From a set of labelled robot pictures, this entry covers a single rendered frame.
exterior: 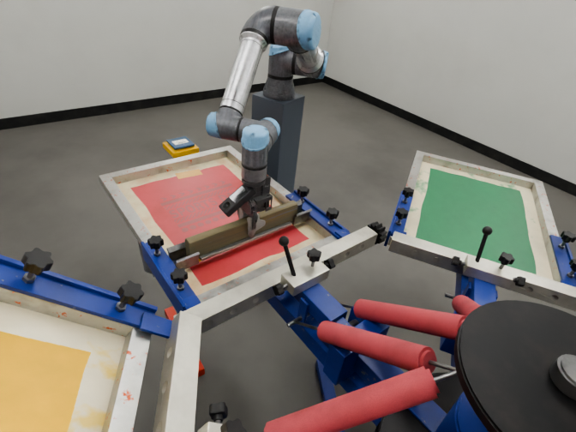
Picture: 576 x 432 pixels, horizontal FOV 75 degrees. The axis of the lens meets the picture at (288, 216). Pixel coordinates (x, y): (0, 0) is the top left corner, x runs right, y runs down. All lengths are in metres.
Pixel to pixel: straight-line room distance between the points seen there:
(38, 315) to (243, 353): 1.46
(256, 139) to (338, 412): 0.68
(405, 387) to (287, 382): 1.43
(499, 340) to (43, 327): 0.76
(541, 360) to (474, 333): 0.09
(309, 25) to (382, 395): 1.06
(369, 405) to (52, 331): 0.56
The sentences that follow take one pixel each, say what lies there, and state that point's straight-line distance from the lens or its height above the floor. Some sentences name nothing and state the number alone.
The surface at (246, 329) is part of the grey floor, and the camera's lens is 2.22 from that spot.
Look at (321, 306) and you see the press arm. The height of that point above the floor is 1.04.
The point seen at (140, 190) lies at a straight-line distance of 1.56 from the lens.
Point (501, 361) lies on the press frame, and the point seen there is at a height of 1.32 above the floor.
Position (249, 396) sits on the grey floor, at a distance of 2.02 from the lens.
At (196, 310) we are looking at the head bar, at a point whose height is 1.04.
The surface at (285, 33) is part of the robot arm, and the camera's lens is 1.33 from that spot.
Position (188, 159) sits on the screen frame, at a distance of 1.69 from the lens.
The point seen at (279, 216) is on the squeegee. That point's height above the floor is 1.04.
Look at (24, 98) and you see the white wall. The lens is 4.73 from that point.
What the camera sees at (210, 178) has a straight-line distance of 1.61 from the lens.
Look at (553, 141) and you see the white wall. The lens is 4.66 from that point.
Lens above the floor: 1.79
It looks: 36 degrees down
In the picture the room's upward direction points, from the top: 6 degrees clockwise
